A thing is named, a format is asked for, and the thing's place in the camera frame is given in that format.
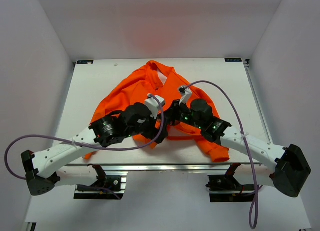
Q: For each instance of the right blue table label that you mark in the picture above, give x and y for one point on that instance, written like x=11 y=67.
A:
x=233 y=60

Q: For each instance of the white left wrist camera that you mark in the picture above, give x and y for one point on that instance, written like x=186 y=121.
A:
x=154 y=104

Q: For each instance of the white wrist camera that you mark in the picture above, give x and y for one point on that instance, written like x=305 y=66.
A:
x=154 y=104
x=185 y=93

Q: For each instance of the left blue table label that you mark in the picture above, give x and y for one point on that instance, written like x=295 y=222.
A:
x=85 y=62

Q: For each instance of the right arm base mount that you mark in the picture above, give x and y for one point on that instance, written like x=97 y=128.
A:
x=224 y=188

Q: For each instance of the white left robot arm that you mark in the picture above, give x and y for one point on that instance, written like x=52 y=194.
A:
x=47 y=169

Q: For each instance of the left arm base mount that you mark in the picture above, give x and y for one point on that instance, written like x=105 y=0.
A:
x=106 y=187

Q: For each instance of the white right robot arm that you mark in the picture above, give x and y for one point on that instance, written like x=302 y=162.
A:
x=288 y=165

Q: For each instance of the blue table label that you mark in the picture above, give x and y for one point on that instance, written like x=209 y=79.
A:
x=233 y=60
x=85 y=62

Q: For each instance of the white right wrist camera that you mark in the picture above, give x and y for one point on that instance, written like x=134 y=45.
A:
x=185 y=93

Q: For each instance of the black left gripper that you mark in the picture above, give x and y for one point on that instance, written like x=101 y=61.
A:
x=153 y=123

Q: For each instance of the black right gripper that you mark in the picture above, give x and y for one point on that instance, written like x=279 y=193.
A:
x=172 y=114

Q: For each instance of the orange jacket with pink lining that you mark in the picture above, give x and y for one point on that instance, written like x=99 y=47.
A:
x=158 y=79

